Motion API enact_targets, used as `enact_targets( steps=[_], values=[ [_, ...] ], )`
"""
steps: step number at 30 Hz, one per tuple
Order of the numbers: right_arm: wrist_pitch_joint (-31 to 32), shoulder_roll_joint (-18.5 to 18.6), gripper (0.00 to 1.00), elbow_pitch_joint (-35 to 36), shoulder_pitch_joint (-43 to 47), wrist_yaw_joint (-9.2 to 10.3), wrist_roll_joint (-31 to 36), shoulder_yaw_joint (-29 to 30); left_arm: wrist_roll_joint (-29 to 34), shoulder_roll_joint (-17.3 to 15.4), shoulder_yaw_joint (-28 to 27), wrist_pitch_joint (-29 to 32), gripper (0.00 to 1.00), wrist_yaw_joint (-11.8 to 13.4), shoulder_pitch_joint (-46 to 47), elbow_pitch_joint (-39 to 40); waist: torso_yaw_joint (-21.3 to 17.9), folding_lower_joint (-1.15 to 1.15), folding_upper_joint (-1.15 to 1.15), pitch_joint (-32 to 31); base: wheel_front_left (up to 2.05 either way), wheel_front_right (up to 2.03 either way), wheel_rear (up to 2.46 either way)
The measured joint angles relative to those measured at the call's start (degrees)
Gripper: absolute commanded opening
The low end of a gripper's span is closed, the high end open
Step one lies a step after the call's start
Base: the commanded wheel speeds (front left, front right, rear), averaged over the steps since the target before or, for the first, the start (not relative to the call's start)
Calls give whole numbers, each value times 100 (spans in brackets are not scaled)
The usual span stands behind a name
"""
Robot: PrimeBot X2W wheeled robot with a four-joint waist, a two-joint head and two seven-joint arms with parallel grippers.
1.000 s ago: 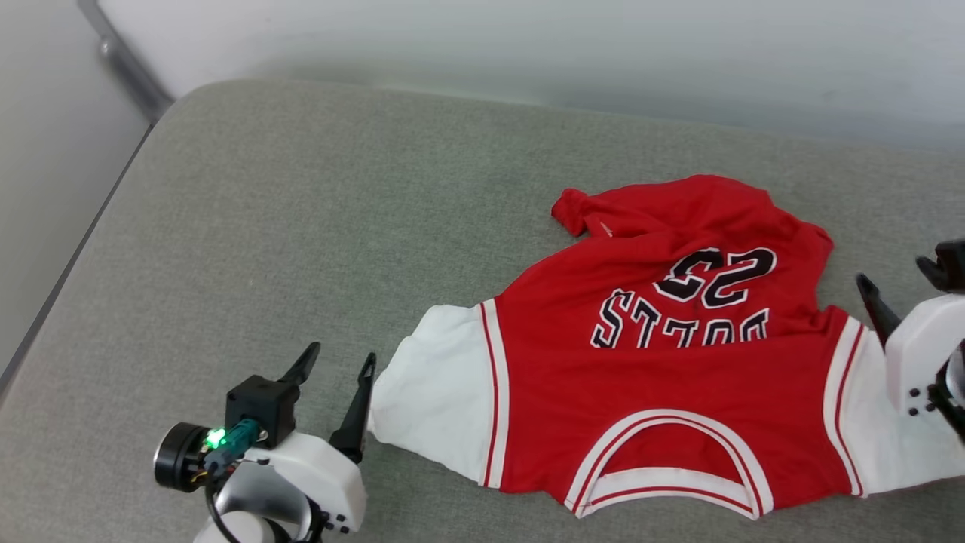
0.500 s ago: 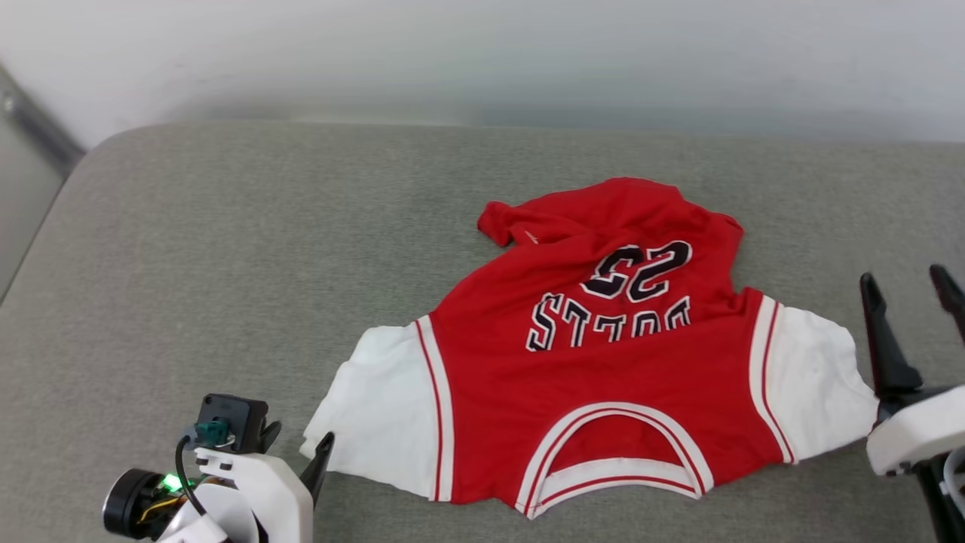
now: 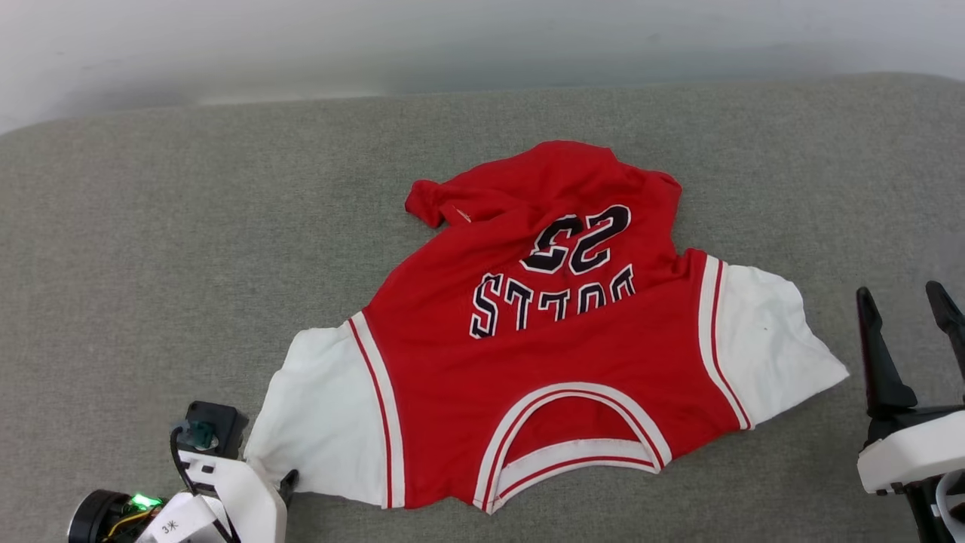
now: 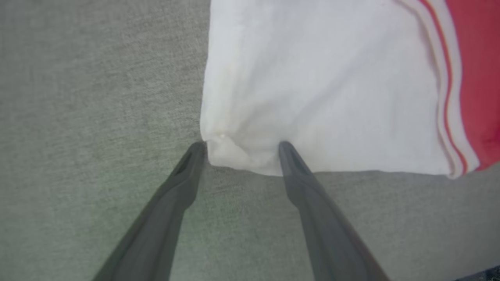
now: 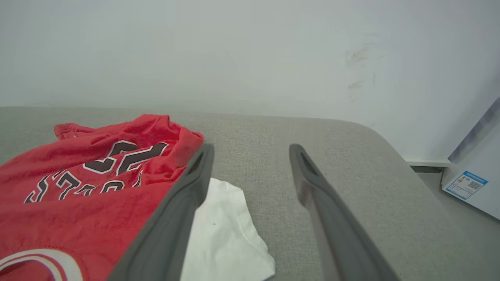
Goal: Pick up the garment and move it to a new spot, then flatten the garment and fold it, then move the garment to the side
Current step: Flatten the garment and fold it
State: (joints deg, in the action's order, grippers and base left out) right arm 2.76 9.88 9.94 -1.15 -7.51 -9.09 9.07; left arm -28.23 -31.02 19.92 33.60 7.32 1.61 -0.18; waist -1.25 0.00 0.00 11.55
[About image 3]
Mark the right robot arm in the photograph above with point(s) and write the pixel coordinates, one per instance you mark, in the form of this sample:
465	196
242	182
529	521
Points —
923	513

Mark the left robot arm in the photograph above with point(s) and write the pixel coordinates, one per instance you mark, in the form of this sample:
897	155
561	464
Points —
94	516

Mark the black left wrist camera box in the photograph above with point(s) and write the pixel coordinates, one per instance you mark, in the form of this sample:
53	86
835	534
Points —
219	422

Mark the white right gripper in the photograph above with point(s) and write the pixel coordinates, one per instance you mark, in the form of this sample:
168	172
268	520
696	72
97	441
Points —
912	456

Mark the red and white basketball jersey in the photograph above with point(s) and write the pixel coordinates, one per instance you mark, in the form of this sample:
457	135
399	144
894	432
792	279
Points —
565	362

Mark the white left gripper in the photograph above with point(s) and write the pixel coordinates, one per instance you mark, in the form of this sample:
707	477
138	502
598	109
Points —
252	505

